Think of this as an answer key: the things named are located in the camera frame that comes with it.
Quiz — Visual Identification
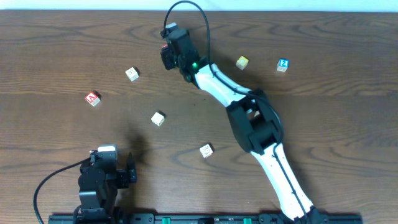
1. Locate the blue number 2 block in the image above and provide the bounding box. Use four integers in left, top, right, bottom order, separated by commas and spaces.
276, 58, 289, 72

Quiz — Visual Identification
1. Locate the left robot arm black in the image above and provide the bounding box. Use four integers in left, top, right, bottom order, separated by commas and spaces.
73, 151, 137, 223

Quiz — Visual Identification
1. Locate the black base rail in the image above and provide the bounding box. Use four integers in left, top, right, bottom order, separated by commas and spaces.
48, 212, 364, 224

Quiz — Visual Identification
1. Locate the white block upper left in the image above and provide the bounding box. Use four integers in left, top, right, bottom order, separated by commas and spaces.
125, 67, 139, 82

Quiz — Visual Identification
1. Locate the yellow top block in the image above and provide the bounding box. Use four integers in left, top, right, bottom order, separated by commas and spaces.
236, 56, 249, 70

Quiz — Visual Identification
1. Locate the red letter A block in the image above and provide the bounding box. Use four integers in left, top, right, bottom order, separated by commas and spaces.
85, 92, 101, 106

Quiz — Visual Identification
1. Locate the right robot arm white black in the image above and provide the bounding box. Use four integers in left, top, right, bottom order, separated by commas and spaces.
160, 26, 321, 223

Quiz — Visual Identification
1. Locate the white block lower centre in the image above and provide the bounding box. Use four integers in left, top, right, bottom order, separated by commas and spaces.
200, 144, 213, 159

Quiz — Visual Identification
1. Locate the white block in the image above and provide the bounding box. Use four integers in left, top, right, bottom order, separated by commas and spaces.
200, 144, 213, 159
151, 112, 165, 126
125, 67, 139, 82

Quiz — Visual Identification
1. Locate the white block centre left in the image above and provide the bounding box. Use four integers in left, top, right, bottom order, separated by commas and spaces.
151, 112, 165, 126

